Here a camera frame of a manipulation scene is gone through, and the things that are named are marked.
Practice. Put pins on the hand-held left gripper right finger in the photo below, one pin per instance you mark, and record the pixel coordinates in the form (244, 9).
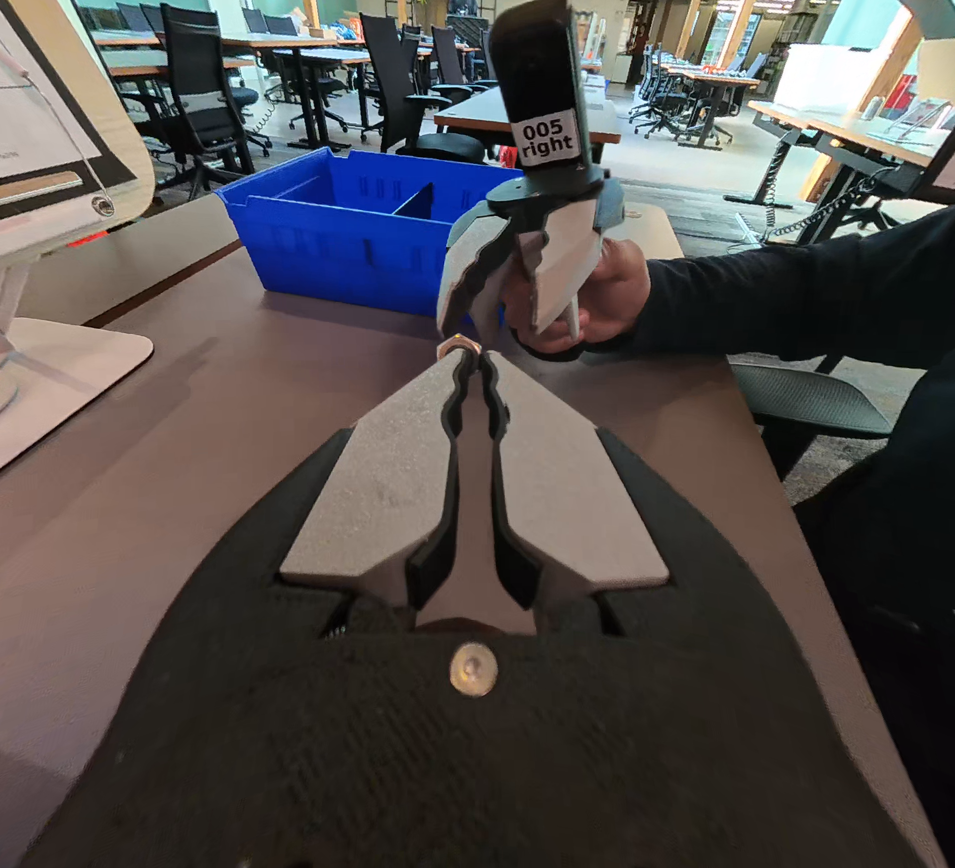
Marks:
(574, 495)

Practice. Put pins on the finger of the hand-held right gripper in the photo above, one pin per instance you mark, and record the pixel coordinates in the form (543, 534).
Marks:
(459, 278)
(567, 256)

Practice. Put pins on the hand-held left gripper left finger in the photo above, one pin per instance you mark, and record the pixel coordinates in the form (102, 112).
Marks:
(380, 495)

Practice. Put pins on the steel hex bolt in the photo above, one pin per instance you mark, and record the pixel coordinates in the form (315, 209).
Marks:
(461, 346)

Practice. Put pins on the blue plastic bin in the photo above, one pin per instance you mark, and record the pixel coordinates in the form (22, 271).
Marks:
(321, 263)

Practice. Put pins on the person's right forearm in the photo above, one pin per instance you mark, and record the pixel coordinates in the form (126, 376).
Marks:
(783, 301)

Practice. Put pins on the wooden edged office desk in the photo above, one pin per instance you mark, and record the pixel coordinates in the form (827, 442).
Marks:
(477, 114)

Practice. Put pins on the long wooden office desk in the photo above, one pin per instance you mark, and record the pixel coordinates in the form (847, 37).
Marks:
(261, 41)

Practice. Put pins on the wooden standing desk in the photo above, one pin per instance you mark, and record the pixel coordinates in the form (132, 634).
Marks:
(821, 125)

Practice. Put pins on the person's right hand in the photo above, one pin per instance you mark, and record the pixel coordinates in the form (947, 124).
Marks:
(619, 286)

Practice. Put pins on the black office chair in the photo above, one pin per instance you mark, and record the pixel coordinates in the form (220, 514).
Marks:
(190, 69)
(384, 69)

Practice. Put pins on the dark mesh office chair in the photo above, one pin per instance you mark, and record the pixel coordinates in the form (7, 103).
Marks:
(806, 398)

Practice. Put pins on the person's torso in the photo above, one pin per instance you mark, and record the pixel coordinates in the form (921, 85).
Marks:
(895, 584)

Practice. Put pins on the white flat base plate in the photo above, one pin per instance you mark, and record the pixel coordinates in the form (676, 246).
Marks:
(45, 137)

